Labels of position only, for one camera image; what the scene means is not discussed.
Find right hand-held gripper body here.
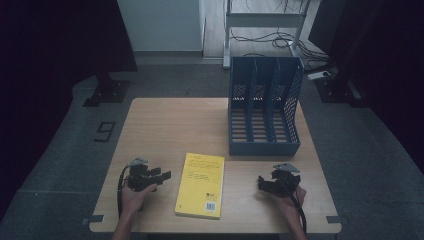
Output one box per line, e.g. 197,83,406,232
266,162,301,198

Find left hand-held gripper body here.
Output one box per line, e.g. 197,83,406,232
126,157,161,193

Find blue file rack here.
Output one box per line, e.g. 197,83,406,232
227,55,305,157

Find yellow book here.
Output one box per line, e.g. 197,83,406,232
174,152,226,220

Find person's right hand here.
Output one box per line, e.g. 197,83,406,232
273,185,307,218

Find person's left hand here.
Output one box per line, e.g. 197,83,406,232
119,183,158,218

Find black stand base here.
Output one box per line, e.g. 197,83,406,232
82,73,131,108
314,74,369,108

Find white power strip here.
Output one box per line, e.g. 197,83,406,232
307,70,332,82

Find white cabinet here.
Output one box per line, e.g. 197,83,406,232
116,0,206,58

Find dark curtain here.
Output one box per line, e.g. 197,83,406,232
308,0,424,174
0,0,138,221

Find left hand-held gripper black cable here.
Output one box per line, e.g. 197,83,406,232
116,164,132,218

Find hand-held gripper black cable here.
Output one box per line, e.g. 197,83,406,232
116,164,132,218
279,181,307,234

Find right hand-held gripper black cable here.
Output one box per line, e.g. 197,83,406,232
279,181,307,234

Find black cables on floor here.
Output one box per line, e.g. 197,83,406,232
229,0,331,68

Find white metal stand frame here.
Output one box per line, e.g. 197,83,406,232
222,0,313,69

